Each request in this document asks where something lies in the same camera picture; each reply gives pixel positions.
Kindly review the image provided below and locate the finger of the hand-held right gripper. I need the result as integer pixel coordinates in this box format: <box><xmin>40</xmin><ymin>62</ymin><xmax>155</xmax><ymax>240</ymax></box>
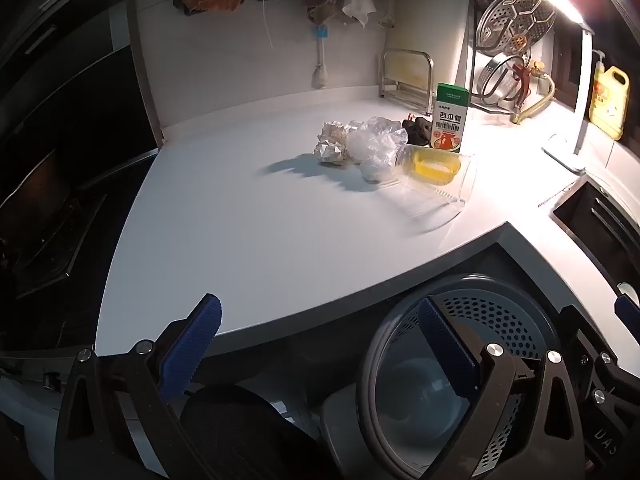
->
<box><xmin>557</xmin><ymin>304</ymin><xmax>608</xmax><ymax>361</ymax></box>
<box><xmin>614</xmin><ymin>294</ymin><xmax>640</xmax><ymax>356</ymax></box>

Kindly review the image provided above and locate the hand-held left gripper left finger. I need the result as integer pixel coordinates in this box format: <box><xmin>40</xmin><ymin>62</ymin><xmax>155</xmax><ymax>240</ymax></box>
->
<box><xmin>52</xmin><ymin>292</ymin><xmax>223</xmax><ymax>480</ymax></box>

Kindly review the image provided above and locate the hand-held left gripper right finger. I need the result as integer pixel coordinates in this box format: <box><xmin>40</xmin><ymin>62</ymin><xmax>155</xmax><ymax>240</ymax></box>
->
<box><xmin>417</xmin><ymin>297</ymin><xmax>588</xmax><ymax>480</ymax></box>

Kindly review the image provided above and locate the grey perforated trash bin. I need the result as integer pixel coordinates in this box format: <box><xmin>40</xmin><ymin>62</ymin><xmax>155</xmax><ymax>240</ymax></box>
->
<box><xmin>320</xmin><ymin>272</ymin><xmax>576</xmax><ymax>480</ymax></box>

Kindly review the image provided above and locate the clear plastic cup yellow inside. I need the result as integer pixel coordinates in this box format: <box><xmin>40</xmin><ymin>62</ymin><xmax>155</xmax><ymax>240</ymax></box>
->
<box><xmin>395</xmin><ymin>144</ymin><xmax>478</xmax><ymax>208</ymax></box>

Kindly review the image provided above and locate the green and white carton box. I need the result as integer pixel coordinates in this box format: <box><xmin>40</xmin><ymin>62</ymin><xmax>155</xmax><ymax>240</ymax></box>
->
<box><xmin>431</xmin><ymin>82</ymin><xmax>471</xmax><ymax>153</ymax></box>

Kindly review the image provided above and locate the steel sink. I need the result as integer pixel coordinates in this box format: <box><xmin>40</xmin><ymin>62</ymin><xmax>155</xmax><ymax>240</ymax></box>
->
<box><xmin>549</xmin><ymin>175</ymin><xmax>640</xmax><ymax>286</ymax></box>

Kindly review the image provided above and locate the white desk lamp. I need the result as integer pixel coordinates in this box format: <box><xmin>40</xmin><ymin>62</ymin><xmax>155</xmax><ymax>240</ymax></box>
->
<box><xmin>541</xmin><ymin>0</ymin><xmax>596</xmax><ymax>173</ymax></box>

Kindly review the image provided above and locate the yellow detergent bottle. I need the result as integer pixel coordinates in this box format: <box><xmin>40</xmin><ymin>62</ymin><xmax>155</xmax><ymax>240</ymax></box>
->
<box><xmin>589</xmin><ymin>50</ymin><xmax>631</xmax><ymax>141</ymax></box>

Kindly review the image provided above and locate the dark cloth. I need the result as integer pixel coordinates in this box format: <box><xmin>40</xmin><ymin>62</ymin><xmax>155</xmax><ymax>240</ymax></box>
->
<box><xmin>401</xmin><ymin>116</ymin><xmax>433</xmax><ymax>147</ymax></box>

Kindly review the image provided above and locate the clear plastic bag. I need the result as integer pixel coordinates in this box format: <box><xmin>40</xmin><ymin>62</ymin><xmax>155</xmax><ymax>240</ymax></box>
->
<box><xmin>346</xmin><ymin>116</ymin><xmax>410</xmax><ymax>163</ymax></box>

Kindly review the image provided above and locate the steel rack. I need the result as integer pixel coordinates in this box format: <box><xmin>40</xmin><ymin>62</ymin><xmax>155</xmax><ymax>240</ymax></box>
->
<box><xmin>378</xmin><ymin>49</ymin><xmax>435</xmax><ymax>113</ymax></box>

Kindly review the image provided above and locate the black range hood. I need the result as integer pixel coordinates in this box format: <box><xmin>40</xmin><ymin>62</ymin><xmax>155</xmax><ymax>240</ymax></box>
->
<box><xmin>0</xmin><ymin>0</ymin><xmax>166</xmax><ymax>201</ymax></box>

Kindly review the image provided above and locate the blue and white brush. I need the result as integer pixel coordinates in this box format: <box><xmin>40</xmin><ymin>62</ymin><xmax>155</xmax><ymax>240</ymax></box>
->
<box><xmin>312</xmin><ymin>25</ymin><xmax>330</xmax><ymax>88</ymax></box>

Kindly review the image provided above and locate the steel steamer tray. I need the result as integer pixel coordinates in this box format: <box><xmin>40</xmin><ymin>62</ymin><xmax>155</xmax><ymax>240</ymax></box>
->
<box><xmin>475</xmin><ymin>0</ymin><xmax>557</xmax><ymax>55</ymax></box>

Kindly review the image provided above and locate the white cloth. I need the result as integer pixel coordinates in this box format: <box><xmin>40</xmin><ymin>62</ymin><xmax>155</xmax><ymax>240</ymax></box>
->
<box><xmin>342</xmin><ymin>0</ymin><xmax>377</xmax><ymax>29</ymax></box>

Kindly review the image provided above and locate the grey-brown cloth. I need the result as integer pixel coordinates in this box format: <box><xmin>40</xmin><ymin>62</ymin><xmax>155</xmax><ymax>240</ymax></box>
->
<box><xmin>301</xmin><ymin>0</ymin><xmax>337</xmax><ymax>26</ymax></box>

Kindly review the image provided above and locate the yellow gas hose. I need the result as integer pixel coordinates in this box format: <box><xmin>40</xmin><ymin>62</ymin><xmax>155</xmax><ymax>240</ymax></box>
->
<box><xmin>510</xmin><ymin>74</ymin><xmax>556</xmax><ymax>125</ymax></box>

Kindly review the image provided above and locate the red-brown handle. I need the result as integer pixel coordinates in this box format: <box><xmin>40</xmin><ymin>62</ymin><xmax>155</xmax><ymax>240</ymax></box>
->
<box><xmin>510</xmin><ymin>57</ymin><xmax>533</xmax><ymax>103</ymax></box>

